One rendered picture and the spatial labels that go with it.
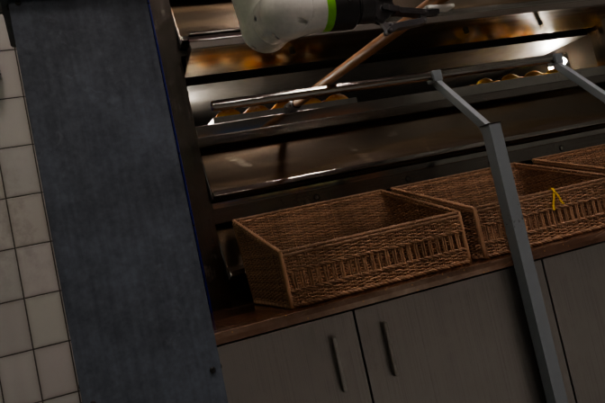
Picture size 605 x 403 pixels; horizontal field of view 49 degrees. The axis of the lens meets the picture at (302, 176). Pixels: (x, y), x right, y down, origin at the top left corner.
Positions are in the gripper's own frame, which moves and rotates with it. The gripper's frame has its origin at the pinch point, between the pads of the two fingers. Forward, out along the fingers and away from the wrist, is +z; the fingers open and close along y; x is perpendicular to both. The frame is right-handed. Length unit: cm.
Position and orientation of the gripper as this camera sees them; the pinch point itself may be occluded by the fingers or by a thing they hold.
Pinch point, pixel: (436, 0)
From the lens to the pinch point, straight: 150.5
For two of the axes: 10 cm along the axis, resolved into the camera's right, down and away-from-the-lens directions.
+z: 9.2, -1.6, 3.7
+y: 2.1, 9.8, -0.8
